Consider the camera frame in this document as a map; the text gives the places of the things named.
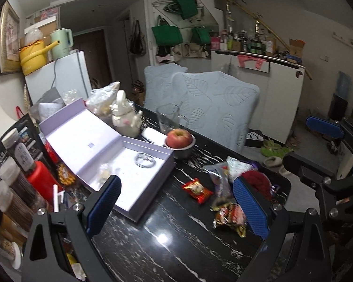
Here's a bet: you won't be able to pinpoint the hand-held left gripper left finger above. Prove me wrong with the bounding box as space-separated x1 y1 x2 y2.
21 175 122 282

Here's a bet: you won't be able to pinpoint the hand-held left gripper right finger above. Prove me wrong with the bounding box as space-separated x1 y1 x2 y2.
233 176 333 282

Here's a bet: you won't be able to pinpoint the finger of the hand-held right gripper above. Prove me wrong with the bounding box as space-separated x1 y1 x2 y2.
283 152 342 200
306 116 353 165

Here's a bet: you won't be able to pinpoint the dark brown snack packet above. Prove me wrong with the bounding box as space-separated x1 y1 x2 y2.
212 203 248 238

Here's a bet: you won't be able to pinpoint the red plush pouch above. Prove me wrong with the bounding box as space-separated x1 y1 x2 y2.
241 170 273 201

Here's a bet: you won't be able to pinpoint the purple brocade drawstring pouch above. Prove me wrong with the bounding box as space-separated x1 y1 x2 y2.
204 163 234 209

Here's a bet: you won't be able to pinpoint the red snack packet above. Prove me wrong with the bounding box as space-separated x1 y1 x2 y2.
181 178 214 204

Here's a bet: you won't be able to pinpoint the lavender gift box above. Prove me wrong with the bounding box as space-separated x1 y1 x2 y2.
39 98 175 222

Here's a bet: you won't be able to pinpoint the beige slipper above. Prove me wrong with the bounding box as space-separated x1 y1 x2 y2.
263 156 283 168

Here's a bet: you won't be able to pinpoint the green slippers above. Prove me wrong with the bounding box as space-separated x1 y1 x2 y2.
260 138 289 157

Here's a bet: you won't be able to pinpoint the small clear packet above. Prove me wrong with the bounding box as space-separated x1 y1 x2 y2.
98 164 114 181

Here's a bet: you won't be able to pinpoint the pale patterned packet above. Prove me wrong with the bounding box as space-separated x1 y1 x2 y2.
226 156 255 180

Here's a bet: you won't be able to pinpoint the black shoebox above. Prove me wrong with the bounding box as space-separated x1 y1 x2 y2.
245 130 265 148

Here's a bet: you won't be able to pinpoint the white cabinet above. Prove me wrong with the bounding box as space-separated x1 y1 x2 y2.
210 50 306 153

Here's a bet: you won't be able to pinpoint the red plastic container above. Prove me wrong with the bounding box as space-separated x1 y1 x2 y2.
26 161 64 203

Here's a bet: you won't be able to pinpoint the open cardboard box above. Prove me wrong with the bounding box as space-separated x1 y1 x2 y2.
288 39 306 58

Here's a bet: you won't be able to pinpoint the small white case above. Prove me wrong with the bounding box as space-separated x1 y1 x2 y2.
141 127 168 145

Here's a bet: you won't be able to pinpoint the cream ceramic teapot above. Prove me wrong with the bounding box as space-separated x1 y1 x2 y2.
112 90 143 138

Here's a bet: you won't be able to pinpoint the small metal bowl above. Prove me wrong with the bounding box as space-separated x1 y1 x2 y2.
165 137 195 161

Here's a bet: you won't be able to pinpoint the dark jar with white lid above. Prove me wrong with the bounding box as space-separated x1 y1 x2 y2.
0 157 37 200

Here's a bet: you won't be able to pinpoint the labelled jar with white lid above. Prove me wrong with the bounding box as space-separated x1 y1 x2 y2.
1 129 37 174

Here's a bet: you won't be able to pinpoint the chair with leaf cover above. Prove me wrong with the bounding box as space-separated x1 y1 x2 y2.
144 63 188 112
171 71 260 153

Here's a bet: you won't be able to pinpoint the pink cloth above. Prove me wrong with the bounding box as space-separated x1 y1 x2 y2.
238 54 267 71

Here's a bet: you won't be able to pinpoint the red apple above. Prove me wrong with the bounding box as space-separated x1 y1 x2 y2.
165 129 193 149

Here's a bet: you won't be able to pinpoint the clear plastic bag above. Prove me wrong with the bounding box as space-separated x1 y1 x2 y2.
85 81 121 116

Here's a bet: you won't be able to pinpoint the clear glass mug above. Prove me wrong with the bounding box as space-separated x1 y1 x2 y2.
156 104 189 134

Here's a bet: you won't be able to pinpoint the wooden stair railing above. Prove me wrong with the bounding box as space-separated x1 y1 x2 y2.
218 0 314 80

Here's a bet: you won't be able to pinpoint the row of bottles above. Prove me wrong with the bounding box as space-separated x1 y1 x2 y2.
211 3 278 56

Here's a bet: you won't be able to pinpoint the black printed package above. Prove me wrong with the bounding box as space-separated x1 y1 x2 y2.
0 114 46 168

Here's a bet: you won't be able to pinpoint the brown woven basket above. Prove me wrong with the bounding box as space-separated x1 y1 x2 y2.
132 81 146 100

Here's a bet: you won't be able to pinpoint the grey paper bag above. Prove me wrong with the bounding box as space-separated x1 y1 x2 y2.
29 87 65 121

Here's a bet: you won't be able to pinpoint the round woven mat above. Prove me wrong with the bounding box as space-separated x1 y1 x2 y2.
24 84 33 112

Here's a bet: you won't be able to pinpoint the white refrigerator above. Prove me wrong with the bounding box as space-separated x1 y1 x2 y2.
25 50 92 106

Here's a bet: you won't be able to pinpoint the dark brown door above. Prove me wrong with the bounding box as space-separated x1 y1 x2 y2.
73 29 112 89

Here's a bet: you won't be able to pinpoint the beige tote bags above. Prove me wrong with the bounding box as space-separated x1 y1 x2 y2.
171 43 211 61

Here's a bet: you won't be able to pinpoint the green tote bag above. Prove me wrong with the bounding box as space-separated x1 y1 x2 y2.
173 0 199 20
151 25 183 46
191 27 211 45

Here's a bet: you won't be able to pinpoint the yellow enamel pot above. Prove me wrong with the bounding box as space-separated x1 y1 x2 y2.
18 39 59 76

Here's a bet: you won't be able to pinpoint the dark hanging handbag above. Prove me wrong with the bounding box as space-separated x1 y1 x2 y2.
129 20 147 56

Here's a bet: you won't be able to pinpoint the pale green kettle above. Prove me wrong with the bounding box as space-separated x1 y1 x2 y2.
50 28 74 60

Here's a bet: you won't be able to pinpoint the white plastic bag in pot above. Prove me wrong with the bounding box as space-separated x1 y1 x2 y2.
25 28 44 46

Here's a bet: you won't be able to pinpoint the gold framed picture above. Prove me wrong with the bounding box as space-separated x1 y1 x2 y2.
0 0 20 75

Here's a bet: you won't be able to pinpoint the cardboard boxes on refrigerator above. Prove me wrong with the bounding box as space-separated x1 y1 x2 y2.
25 6 61 44

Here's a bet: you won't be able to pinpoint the clear ring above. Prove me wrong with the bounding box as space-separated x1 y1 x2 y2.
135 153 156 168

